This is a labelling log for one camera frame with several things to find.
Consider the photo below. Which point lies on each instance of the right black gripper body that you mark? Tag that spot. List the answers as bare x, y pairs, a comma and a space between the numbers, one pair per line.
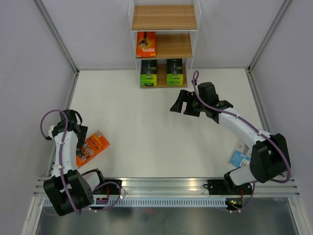
194, 106

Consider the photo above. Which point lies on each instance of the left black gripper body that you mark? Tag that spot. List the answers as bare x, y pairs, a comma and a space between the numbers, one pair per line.
81, 136

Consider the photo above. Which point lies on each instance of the orange razor box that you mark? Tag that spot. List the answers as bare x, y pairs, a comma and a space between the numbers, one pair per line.
146, 44
93, 146

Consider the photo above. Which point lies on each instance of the black green razor box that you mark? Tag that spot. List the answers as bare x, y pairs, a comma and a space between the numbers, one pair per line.
174, 76
148, 73

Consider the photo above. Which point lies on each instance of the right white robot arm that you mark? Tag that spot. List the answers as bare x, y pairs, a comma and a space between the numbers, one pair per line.
269, 153

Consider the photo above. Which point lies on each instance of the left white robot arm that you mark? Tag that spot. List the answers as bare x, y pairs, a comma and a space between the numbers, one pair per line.
67, 189

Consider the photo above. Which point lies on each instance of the bottom wooden shelf board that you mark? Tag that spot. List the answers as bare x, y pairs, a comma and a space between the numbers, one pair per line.
162, 76

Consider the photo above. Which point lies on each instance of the wooden shelf board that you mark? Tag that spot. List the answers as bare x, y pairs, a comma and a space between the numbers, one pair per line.
171, 46
162, 76
164, 18

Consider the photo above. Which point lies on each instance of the middle wooden shelf board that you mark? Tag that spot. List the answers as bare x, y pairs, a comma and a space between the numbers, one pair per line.
171, 46

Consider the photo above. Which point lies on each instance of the top wooden shelf board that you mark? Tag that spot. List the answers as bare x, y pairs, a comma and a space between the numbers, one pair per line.
164, 18

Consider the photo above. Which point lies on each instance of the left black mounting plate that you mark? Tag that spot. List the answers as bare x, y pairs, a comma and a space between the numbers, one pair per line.
108, 189

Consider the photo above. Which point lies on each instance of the black mounting plate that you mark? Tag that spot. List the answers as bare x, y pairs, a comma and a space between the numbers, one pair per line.
222, 187
108, 189

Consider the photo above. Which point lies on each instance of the blue clear razor blister pack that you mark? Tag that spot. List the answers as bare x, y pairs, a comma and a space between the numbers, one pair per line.
240, 155

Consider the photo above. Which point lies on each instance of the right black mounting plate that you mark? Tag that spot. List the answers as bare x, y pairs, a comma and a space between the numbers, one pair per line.
222, 187

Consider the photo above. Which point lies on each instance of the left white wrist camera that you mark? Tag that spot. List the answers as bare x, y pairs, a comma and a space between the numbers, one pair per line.
49, 135

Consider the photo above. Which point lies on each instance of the white wire shelf rack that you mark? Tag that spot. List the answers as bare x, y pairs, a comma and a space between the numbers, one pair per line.
188, 62

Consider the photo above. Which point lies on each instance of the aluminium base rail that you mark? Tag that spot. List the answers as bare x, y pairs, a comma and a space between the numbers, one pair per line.
193, 187

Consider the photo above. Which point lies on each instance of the slotted cable duct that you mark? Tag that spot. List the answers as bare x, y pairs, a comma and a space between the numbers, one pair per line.
218, 202

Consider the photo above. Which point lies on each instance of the right aluminium corner post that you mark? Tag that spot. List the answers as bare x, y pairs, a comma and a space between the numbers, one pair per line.
269, 34

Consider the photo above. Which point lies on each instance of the aluminium corner post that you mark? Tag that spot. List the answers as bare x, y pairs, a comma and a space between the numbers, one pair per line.
49, 22
269, 34

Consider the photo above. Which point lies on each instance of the left aluminium corner post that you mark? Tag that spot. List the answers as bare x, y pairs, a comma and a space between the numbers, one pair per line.
49, 22

